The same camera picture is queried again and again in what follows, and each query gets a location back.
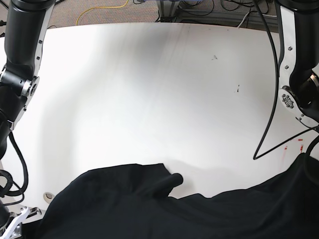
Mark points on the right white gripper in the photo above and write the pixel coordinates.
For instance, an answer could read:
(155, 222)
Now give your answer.
(12, 229)

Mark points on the black T-shirt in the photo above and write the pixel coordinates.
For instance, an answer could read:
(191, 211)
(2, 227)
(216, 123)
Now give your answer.
(133, 202)

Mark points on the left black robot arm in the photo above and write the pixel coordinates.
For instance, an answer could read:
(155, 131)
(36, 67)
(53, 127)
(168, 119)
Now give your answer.
(298, 24)

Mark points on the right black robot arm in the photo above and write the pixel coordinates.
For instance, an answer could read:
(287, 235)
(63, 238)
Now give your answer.
(26, 26)

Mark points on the red tape rectangle marker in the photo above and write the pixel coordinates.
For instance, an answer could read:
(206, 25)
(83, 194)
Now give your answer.
(293, 147)

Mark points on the left table cable grommet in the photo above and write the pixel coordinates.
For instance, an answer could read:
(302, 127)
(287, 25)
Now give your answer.
(48, 197)

